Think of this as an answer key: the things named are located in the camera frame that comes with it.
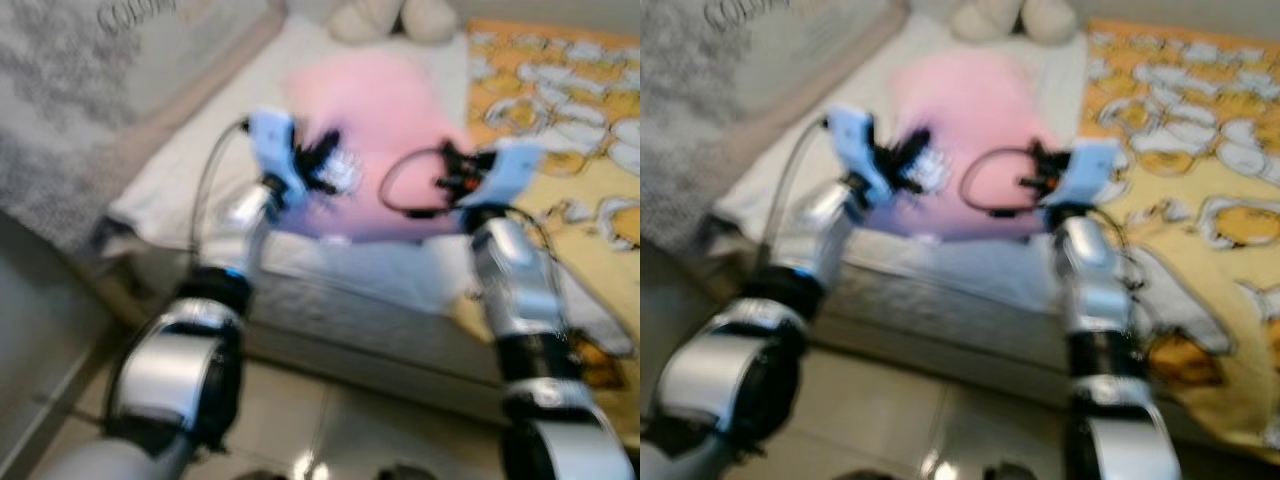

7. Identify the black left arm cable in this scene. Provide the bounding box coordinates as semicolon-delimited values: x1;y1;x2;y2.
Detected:
766;112;831;266
186;117;251;266

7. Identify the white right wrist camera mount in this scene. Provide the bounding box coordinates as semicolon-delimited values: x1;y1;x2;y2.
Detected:
1043;138;1121;206
468;140;547;209

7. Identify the white bed sheet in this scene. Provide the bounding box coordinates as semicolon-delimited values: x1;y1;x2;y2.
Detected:
715;12;1091;311
108;14;481;313

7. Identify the cream plush toy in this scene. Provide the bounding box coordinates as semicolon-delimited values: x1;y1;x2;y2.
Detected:
328;0;459;46
948;0;1079;46

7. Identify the grey quilted mattress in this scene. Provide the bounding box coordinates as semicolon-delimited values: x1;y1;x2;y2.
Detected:
95;215;521;426
700;215;1101;411

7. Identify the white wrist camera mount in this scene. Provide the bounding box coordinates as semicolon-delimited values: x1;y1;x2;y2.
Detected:
468;140;547;209
246;108;309;213
826;103;886;206
1043;138;1121;206

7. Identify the grey patterned lettered cover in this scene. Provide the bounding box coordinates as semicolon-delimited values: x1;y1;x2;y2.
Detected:
640;0;901;251
0;0;286;256

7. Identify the pink pillow with sheep print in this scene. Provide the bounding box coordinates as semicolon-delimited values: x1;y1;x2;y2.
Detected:
283;52;481;241
885;50;1061;241

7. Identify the yellow cartoon print blanket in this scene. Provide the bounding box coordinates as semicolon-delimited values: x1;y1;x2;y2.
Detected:
450;18;641;451
1075;18;1280;466

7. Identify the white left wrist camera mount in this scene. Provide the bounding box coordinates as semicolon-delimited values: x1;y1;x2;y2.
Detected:
826;103;886;206
246;108;309;213

